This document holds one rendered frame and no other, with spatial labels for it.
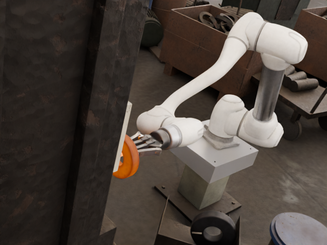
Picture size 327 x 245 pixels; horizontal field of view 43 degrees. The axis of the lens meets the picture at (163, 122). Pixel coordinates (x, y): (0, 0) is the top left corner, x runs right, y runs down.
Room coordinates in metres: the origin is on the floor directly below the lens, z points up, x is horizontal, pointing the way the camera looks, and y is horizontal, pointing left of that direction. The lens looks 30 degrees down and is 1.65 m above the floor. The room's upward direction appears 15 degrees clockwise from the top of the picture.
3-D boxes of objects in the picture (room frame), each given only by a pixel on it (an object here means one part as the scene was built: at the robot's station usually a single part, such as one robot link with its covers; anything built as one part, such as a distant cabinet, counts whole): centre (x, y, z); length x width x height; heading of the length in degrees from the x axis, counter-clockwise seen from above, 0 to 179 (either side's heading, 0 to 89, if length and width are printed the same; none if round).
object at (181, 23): (3.96, -0.36, 0.33); 0.93 x 0.73 x 0.66; 59
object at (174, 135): (1.33, -0.03, 0.83); 0.09 x 0.06 x 0.09; 52
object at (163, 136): (1.28, 0.01, 0.84); 0.09 x 0.08 x 0.07; 142
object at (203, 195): (2.08, -0.33, 0.16); 0.40 x 0.40 x 0.31; 49
